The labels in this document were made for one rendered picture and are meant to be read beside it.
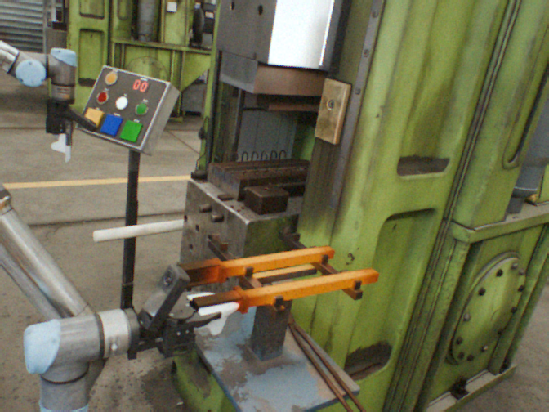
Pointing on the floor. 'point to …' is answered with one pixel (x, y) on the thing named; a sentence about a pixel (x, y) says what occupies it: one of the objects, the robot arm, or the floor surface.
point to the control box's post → (130, 226)
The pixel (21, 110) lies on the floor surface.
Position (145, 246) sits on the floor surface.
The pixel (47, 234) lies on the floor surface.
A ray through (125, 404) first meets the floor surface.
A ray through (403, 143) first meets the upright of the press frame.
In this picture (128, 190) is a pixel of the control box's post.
